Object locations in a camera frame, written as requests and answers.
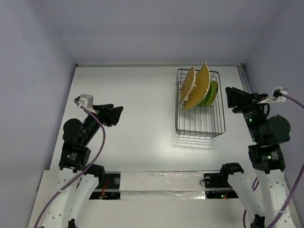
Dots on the green plate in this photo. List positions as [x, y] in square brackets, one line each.
[207, 100]
[214, 92]

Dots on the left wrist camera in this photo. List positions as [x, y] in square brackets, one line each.
[85, 101]

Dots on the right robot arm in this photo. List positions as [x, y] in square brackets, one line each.
[267, 134]

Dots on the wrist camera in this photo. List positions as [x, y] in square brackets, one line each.
[277, 96]
[85, 101]

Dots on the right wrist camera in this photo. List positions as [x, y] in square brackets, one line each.
[277, 96]

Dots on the wire dish rack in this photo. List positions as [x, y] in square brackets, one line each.
[200, 121]

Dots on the metal rail at right wall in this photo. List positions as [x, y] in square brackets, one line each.
[243, 78]

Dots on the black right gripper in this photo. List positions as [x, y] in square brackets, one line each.
[243, 103]

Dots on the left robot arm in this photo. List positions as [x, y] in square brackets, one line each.
[77, 177]

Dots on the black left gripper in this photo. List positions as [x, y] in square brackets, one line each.
[109, 117]

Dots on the white foam base bar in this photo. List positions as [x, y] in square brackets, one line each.
[162, 186]

